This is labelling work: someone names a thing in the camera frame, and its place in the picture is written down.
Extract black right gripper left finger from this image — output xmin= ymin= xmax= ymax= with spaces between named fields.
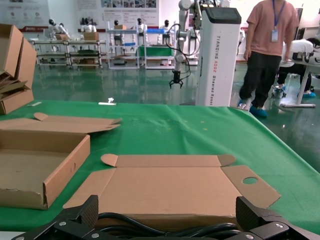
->
xmin=11 ymin=194 xmax=103 ymax=240

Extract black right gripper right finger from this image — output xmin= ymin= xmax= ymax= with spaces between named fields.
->
xmin=235 ymin=196 xmax=320 ymax=240

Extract white jointed robot arm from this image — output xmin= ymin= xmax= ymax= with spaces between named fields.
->
xmin=166 ymin=0 xmax=202 ymax=73

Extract open cardboard box centre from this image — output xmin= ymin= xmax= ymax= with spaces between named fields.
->
xmin=0 ymin=112 xmax=123 ymax=210

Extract cardboard mailer box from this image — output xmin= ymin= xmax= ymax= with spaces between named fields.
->
xmin=62 ymin=153 xmax=282 ymax=233

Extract cardboard box on rack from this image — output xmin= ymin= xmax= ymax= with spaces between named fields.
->
xmin=83 ymin=31 xmax=100 ymax=42

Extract green tablecloth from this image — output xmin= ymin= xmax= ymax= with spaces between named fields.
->
xmin=0 ymin=99 xmax=320 ymax=232

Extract flattened cardboard carton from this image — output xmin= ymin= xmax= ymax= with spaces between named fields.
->
xmin=0 ymin=74 xmax=35 ymax=115

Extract white desk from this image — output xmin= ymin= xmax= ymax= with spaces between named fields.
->
xmin=278 ymin=58 xmax=320 ymax=110

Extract small black claw gripper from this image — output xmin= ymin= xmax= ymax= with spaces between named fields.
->
xmin=169 ymin=70 xmax=185 ymax=90

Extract white wheeled robot tower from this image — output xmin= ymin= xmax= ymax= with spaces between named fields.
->
xmin=194 ymin=6 xmax=242 ymax=107

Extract grey metal shelf rack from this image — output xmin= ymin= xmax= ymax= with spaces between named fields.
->
xmin=31 ymin=38 xmax=108 ymax=70

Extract seated person white shirt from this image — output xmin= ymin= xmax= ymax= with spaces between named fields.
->
xmin=273 ymin=37 xmax=320 ymax=100

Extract white shelf rack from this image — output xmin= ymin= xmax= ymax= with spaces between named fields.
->
xmin=106 ymin=28 xmax=141 ymax=70

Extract person in pink shirt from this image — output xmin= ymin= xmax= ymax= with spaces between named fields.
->
xmin=237 ymin=0 xmax=300 ymax=118

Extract shelf rack green panel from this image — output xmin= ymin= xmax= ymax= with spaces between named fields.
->
xmin=136 ymin=28 xmax=176 ymax=70

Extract large open cardboard carton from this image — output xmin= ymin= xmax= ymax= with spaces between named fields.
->
xmin=0 ymin=23 xmax=38 ymax=88

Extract white black humanoid robot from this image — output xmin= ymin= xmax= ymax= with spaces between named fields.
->
xmin=46 ymin=18 xmax=71 ymax=41
xmin=112 ymin=19 xmax=123 ymax=49
xmin=158 ymin=19 xmax=171 ymax=45
xmin=135 ymin=17 xmax=150 ymax=46
xmin=79 ymin=16 xmax=99 ymax=34

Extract black power cable bundle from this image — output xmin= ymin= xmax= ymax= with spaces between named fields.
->
xmin=94 ymin=211 xmax=251 ymax=240

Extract wide wall poster photos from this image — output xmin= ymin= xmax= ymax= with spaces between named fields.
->
xmin=74 ymin=0 xmax=160 ymax=28

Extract small wall poster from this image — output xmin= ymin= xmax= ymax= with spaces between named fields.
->
xmin=0 ymin=0 xmax=50 ymax=25

